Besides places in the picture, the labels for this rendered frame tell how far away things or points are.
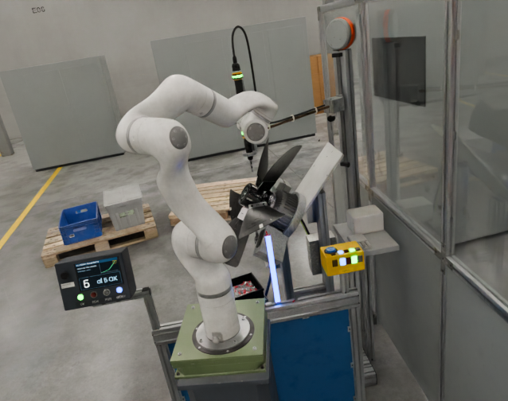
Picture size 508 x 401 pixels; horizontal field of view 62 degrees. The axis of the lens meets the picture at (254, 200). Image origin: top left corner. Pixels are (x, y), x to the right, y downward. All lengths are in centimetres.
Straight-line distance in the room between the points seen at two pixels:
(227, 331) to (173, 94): 79
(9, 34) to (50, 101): 561
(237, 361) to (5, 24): 1365
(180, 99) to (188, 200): 28
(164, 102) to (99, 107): 787
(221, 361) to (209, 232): 45
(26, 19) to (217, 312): 1340
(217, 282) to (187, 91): 59
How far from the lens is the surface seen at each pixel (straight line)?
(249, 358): 147
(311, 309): 192
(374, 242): 231
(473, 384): 206
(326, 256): 178
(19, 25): 1448
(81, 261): 177
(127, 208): 485
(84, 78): 902
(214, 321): 146
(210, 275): 139
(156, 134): 109
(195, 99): 123
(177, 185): 119
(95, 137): 916
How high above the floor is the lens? 196
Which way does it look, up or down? 22 degrees down
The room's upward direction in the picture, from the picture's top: 9 degrees counter-clockwise
